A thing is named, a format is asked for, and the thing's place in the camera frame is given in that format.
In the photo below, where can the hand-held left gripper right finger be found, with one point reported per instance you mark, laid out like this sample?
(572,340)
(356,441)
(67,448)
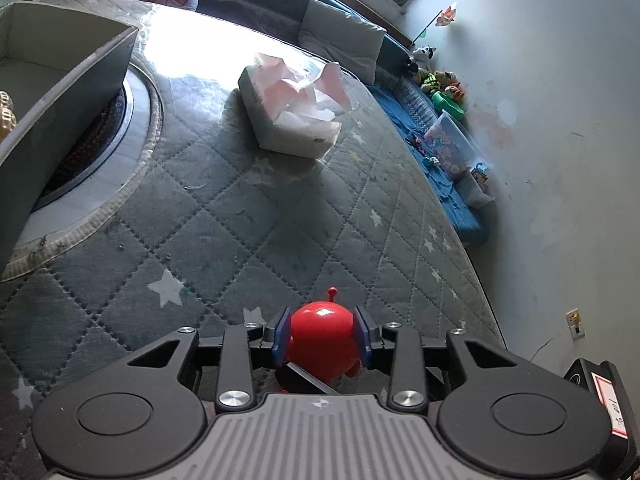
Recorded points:
(361,332)

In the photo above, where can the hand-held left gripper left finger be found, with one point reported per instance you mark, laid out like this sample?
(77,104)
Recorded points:
(281,332)

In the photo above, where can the red robot figure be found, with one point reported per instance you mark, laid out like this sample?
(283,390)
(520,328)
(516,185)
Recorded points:
(320,340)

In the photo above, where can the grey cardboard box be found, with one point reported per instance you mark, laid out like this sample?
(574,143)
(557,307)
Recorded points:
(65,70)

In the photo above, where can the beige plastic toy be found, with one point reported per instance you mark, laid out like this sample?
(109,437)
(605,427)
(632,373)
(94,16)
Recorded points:
(6,115)

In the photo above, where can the grey quilted star table cover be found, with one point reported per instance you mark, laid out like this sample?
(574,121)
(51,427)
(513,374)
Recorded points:
(250,220)

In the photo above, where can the small clear box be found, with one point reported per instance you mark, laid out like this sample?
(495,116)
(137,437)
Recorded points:
(475,190)

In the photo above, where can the clear plastic toy bin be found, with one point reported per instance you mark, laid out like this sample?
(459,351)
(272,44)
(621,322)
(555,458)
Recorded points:
(450,142)

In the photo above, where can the white pink tissue pack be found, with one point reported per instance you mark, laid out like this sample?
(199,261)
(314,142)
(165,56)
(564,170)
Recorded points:
(295,110)

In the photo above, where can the green plastic bowl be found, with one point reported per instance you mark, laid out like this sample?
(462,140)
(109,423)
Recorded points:
(447,104)

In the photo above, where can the orange tiger plush toy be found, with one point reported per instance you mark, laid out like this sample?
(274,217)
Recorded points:
(455,91)

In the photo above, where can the yellow green plush toy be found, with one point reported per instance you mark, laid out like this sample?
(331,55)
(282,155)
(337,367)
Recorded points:
(432,79)

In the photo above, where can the black white plush toy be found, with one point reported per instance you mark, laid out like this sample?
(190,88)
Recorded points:
(422,57)

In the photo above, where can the grey pillow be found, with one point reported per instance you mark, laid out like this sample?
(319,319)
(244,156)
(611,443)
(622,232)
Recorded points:
(345,40)

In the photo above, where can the paper pinwheel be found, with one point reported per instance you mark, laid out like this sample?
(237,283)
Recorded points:
(447,14)

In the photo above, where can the wall socket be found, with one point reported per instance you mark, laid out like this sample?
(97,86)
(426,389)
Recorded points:
(575,322)

